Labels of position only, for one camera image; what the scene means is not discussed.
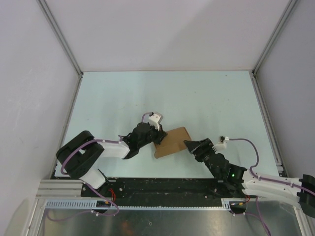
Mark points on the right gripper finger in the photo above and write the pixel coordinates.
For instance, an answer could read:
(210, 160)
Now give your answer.
(205, 145)
(191, 146)

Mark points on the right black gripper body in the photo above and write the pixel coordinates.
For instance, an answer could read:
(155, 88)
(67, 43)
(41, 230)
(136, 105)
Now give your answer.
(204, 156)

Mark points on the aluminium frame rail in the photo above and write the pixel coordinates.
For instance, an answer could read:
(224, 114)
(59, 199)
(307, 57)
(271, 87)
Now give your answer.
(59, 189)

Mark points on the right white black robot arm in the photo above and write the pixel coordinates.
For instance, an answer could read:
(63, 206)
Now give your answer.
(238, 181)

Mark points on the brown cardboard box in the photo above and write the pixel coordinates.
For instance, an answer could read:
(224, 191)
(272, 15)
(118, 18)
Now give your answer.
(172, 143)

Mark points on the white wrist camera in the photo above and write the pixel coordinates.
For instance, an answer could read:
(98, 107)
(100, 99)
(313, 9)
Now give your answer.
(222, 144)
(155, 120)

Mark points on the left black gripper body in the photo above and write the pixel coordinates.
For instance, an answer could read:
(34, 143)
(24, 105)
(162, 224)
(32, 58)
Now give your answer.
(154, 135)

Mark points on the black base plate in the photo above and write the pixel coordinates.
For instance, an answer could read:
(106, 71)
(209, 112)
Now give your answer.
(162, 192)

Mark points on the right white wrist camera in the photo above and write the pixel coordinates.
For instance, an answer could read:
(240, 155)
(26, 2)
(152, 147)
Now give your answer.
(222, 144)

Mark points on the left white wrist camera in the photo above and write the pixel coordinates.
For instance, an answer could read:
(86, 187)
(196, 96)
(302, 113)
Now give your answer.
(155, 120)

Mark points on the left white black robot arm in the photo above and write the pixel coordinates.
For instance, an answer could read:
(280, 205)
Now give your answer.
(79, 155)

